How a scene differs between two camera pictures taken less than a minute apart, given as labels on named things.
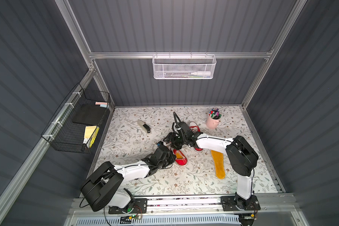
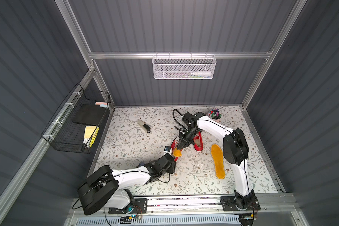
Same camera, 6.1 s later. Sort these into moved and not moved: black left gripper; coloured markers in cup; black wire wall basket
Moved: black left gripper
Not moved: black wire wall basket; coloured markers in cup
